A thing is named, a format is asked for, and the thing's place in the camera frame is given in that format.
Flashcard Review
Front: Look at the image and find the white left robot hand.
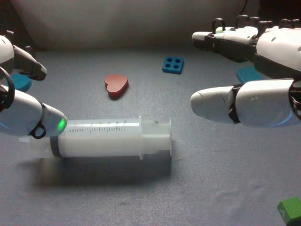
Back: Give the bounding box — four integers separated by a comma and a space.
0, 30, 68, 139

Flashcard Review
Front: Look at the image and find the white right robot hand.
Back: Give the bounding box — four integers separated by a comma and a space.
190, 15, 301, 128

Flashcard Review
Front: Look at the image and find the large translucent plastic syringe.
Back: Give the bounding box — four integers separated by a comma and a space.
18, 115, 172, 161

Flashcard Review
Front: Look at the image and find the teal round disc block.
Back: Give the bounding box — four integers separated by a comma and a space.
9, 74, 32, 92

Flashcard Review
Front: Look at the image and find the teal rectangular block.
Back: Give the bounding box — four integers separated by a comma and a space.
236, 66, 263, 83

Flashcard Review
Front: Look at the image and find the red heart block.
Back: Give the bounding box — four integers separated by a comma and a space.
104, 74, 129, 99

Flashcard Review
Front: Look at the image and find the blue square four-hole block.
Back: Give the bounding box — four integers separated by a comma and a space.
162, 56, 185, 75

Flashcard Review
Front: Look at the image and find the white backdrop sheet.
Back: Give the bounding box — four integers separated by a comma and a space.
11, 0, 259, 50

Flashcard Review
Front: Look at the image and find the blue-grey table cloth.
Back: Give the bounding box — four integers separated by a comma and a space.
0, 47, 301, 226

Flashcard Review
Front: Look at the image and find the green cube block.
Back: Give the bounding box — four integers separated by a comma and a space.
277, 196, 301, 226

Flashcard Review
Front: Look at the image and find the black background cable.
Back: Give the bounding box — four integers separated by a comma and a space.
240, 0, 249, 16

